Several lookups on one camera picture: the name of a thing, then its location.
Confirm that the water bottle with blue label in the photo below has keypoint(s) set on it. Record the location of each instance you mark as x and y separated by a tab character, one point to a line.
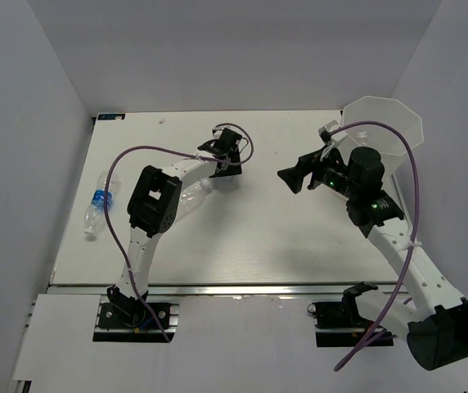
94	219

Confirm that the small blue Pepsi bottle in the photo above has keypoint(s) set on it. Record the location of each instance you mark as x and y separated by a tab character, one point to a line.
226	184

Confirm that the white translucent plastic bin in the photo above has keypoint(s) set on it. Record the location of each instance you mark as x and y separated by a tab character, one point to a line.
386	111

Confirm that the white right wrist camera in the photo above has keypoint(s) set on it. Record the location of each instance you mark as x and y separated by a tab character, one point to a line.
332	136

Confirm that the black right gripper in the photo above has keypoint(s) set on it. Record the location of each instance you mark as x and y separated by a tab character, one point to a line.
294	176

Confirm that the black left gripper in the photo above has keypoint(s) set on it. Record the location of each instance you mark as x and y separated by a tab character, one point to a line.
232	169

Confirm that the aluminium table frame rail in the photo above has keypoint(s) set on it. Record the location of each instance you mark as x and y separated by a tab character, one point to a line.
219	290

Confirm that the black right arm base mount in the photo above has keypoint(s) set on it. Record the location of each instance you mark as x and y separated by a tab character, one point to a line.
338	323

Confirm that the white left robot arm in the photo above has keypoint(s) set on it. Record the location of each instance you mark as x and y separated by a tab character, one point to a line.
153	206

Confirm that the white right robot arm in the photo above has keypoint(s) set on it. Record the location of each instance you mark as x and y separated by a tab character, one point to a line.
435	325

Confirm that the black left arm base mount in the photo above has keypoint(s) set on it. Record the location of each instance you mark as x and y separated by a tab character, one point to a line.
122	319

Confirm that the blue label sticker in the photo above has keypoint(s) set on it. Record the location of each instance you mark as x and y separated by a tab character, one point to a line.
110	117

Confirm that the clear unlabelled plastic bottle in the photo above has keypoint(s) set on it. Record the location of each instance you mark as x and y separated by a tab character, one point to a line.
193	196

